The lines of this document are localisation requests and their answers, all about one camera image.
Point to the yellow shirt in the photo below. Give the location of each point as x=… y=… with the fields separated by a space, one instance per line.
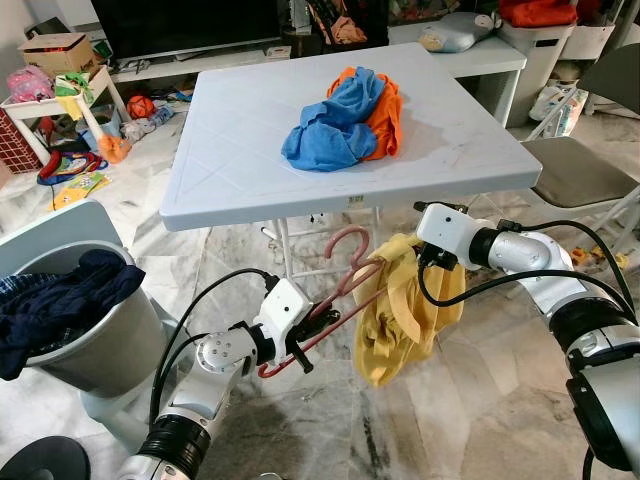
x=400 y=320

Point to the pink clothes hanger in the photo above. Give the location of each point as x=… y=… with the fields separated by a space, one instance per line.
x=350 y=229

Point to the navy blue garment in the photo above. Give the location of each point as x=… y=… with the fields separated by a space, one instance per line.
x=60 y=300

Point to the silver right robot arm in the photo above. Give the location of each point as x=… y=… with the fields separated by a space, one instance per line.
x=590 y=330

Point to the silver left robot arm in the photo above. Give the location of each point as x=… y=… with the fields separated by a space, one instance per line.
x=215 y=355

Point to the orange garment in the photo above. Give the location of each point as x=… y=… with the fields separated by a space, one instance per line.
x=388 y=120

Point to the grey folding chair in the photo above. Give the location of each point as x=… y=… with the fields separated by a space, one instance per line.
x=580 y=170

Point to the white folding table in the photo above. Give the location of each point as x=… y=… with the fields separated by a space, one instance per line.
x=240 y=150

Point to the white storage bin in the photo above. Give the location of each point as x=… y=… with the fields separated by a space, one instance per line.
x=540 y=70

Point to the grey soft bag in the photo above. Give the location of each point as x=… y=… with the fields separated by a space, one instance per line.
x=455 y=35

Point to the red bag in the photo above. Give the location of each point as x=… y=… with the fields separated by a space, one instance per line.
x=535 y=12

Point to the black stroller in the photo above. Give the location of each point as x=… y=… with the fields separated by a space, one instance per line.
x=320 y=15

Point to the yellow picture book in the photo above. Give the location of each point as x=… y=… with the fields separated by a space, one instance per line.
x=80 y=185

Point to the orange red ball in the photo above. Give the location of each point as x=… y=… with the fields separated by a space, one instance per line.
x=141 y=106

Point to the small white side table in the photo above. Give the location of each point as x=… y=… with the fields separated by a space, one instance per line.
x=95 y=125

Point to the black television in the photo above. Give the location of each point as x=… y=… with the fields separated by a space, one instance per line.
x=180 y=25

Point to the pink bag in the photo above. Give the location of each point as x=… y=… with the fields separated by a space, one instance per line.
x=28 y=85

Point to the cardboard box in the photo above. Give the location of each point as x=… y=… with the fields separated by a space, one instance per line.
x=55 y=55

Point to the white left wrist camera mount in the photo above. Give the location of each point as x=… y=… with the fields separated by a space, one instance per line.
x=285 y=310

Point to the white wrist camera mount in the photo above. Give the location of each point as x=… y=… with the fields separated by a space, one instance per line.
x=445 y=228
x=285 y=310

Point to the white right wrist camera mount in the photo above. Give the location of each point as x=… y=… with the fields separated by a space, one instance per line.
x=445 y=228

